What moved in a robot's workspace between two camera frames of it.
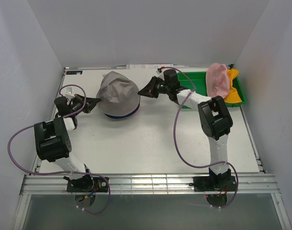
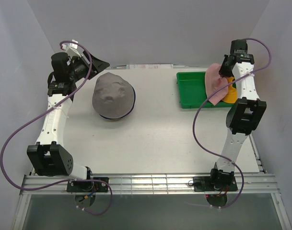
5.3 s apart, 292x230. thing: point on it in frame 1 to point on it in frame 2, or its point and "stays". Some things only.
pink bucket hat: x=217 y=80 stays
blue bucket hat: x=118 y=117 to x=134 y=102
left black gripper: x=89 y=104 to x=98 y=66
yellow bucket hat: x=233 y=97 stays
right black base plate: x=204 y=184 stays
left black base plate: x=100 y=184 stays
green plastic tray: x=194 y=81 stays
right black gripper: x=149 y=90 to x=222 y=72
